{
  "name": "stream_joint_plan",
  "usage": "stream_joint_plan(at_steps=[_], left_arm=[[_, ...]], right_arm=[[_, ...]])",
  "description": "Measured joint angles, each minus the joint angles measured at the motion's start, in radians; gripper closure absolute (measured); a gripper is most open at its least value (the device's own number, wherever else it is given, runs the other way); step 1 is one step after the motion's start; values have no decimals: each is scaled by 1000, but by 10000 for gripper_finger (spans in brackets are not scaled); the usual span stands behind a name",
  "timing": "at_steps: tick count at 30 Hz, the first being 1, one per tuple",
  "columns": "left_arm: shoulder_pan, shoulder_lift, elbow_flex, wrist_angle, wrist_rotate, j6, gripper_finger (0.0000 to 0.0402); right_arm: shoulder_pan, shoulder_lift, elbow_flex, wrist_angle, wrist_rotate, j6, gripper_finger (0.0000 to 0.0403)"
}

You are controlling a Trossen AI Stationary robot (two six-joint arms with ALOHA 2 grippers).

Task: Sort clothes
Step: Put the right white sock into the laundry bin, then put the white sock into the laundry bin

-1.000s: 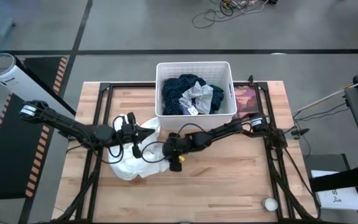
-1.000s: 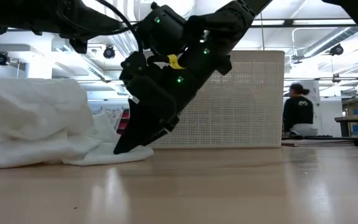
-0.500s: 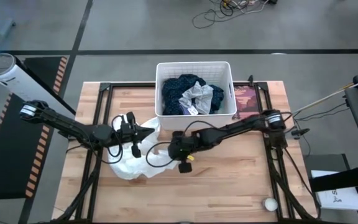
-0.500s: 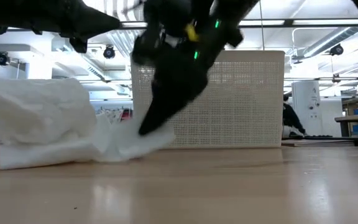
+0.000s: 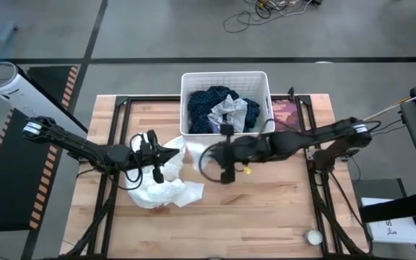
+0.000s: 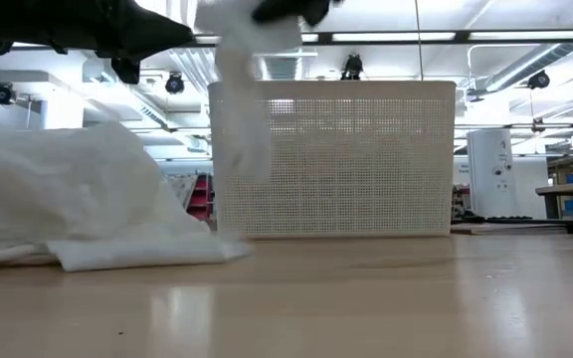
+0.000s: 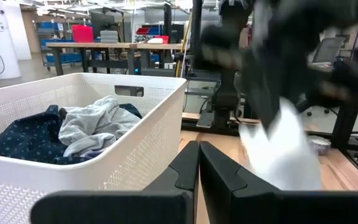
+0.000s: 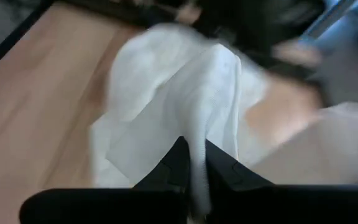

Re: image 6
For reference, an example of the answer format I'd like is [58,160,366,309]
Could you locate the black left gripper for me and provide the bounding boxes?
[42,0,196,85]

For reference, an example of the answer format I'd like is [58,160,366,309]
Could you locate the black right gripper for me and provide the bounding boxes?
[252,0,335,27]

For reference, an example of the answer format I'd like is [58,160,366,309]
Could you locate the small white garment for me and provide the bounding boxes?
[195,0,303,181]

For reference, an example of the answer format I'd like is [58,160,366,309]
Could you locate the large white garment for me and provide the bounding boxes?
[0,121,254,273]

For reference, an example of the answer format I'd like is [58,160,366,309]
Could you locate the red shelf unit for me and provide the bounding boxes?
[186,172,216,224]

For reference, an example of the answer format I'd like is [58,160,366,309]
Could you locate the white perforated plastic basket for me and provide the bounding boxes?
[208,80,457,240]

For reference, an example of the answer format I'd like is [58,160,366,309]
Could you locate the overhead LED light bar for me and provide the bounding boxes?
[186,28,573,46]

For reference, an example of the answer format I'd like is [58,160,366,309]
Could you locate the white cylindrical machine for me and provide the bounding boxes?
[467,127,515,220]

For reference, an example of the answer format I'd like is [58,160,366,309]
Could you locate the wooden workbench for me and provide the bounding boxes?
[534,179,573,220]

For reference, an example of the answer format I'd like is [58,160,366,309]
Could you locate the black overhead camera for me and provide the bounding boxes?
[340,52,365,82]

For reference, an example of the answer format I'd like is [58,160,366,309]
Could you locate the thin hanging cable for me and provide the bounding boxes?
[414,0,425,82]

